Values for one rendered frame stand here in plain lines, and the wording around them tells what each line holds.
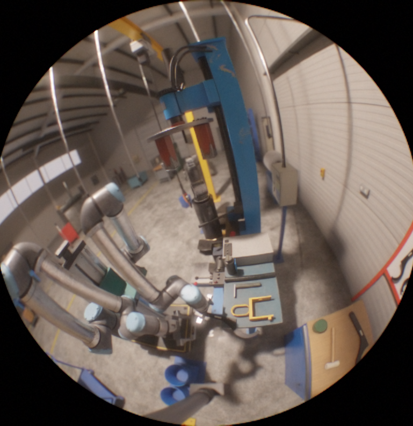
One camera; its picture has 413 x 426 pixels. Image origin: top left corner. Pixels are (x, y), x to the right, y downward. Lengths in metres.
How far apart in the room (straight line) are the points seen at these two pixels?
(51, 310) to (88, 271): 0.59
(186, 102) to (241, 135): 0.49
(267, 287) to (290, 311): 1.14
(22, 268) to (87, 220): 0.37
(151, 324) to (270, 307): 0.77
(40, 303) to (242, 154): 1.44
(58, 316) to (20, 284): 0.22
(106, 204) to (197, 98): 0.94
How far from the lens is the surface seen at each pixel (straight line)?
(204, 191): 1.31
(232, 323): 1.06
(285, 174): 1.49
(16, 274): 0.66
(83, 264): 1.20
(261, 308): 1.09
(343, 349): 1.37
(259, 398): 2.24
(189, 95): 1.20
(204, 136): 1.14
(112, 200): 0.68
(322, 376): 1.32
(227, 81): 1.15
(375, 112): 1.94
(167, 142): 1.31
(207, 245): 1.56
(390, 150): 1.84
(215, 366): 2.16
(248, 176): 1.20
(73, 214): 8.65
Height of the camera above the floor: 2.11
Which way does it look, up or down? 33 degrees down
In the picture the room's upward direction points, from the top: 18 degrees counter-clockwise
